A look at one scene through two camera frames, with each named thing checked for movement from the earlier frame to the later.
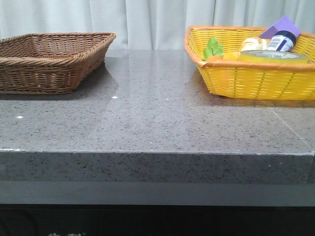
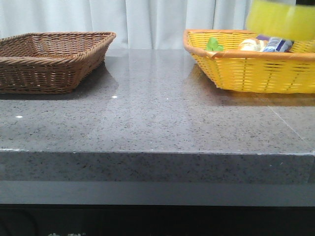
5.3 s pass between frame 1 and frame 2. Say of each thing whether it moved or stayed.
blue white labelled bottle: stayed
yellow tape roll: moved
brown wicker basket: stayed
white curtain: stayed
